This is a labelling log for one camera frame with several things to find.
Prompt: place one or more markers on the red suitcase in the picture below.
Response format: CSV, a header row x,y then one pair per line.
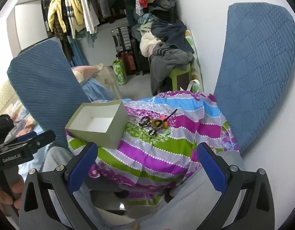
x,y
128,62

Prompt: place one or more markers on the pink beige pillow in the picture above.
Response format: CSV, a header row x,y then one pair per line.
x,y
86,73

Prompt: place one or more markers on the beige floral bag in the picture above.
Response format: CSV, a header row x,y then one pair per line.
x,y
109,79

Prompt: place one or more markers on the white cabinet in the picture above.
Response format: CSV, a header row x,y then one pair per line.
x,y
30,24

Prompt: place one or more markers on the pile of clothes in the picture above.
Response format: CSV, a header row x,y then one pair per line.
x,y
166,45

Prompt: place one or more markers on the person's left hand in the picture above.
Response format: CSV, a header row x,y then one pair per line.
x,y
4,197

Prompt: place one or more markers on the blue quilted cushion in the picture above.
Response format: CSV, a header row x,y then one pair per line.
x,y
45,93
255,74

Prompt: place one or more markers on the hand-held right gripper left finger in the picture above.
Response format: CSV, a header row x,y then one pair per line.
x,y
83,169

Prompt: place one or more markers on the green shopping bag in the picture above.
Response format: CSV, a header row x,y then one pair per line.
x,y
119,71

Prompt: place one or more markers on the white plastic bag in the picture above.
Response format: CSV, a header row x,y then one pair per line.
x,y
194,84

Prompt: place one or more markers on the black suitcase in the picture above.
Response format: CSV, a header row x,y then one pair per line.
x,y
141,60

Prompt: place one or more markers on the green patterned mat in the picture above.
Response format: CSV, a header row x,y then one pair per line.
x,y
194,50

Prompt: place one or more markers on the row of hanging clothes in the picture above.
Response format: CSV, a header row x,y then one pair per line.
x,y
90,12

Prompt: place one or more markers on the pale patterned bedding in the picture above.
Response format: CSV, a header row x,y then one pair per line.
x,y
10,111

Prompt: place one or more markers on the black hair stick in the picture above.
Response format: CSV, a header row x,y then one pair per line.
x,y
171,114

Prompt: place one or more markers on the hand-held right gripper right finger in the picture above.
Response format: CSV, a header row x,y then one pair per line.
x,y
211,169

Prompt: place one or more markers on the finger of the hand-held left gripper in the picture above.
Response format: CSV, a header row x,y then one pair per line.
x,y
42,137

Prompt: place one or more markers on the grey-green cardboard box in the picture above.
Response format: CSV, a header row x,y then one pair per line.
x,y
99,124

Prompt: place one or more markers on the light blue cloth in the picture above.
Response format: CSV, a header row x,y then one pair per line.
x,y
96,91

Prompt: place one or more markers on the person's grey trousers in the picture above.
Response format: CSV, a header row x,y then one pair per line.
x,y
200,196

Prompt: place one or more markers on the green plastic stool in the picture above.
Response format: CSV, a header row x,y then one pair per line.
x,y
179,75

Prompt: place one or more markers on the striped floral blanket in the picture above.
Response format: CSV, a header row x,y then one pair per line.
x,y
166,153

